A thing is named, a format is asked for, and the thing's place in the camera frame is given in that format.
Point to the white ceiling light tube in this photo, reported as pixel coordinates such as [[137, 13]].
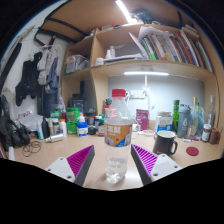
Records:
[[126, 11]]

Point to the green container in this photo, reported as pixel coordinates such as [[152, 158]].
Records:
[[72, 115]]

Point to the grey shaker bottle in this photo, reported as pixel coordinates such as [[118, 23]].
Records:
[[183, 121]]

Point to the black elastic loops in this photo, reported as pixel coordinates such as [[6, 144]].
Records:
[[24, 149]]

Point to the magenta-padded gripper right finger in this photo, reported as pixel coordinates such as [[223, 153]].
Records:
[[165, 165]]

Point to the green-capped bottle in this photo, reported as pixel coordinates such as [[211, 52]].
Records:
[[198, 110]]

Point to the brown jar with white lid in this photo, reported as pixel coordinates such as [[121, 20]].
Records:
[[206, 133]]

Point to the white bottle with blue label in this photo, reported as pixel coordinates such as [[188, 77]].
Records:
[[82, 128]]

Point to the hanging dark clothes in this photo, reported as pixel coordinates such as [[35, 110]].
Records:
[[30, 80]]

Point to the pink pouch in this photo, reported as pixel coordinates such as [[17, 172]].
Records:
[[142, 119]]

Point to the yellow-capped bottle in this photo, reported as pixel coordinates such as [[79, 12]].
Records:
[[194, 116]]

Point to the black bag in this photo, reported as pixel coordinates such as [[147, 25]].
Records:
[[13, 133]]

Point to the black mug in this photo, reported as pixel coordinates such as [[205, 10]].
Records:
[[163, 143]]

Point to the tall clear glass bottle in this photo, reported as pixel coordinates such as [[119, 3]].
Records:
[[211, 113]]

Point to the dark green bottle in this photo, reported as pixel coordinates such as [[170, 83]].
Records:
[[175, 115]]

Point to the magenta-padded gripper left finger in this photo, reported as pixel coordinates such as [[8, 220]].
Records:
[[60, 166]]

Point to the flat round red coaster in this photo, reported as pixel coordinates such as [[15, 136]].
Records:
[[192, 151]]

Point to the white power strip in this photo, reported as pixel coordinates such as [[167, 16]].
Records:
[[136, 94]]

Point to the clear red-capped drink bottle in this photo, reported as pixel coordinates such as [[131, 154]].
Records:
[[118, 133]]

